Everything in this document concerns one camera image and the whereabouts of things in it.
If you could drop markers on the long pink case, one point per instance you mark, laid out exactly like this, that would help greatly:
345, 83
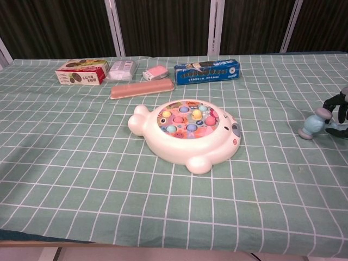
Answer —
141, 89

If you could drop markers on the clear packet of white tissues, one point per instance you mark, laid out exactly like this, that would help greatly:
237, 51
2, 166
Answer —
121, 70

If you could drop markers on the red white cookie box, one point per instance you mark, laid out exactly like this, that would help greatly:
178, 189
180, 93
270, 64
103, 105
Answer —
81, 73

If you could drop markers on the green checkered tablecloth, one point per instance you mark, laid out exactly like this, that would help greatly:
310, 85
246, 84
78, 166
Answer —
81, 163

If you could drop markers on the small pink white box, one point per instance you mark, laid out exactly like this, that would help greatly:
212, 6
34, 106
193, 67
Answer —
155, 72

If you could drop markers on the long blue cookie box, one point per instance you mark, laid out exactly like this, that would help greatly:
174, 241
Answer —
206, 73

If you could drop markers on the white whack-a-mole toy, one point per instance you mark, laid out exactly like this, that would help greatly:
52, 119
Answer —
168, 144

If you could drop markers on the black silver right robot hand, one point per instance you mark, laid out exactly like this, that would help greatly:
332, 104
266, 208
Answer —
343, 114

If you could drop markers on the white partition post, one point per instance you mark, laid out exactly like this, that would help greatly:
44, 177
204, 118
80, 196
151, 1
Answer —
216, 30
115, 30
4, 53
291, 27

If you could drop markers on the light blue handle toy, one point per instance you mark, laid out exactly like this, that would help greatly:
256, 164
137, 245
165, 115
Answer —
312, 125

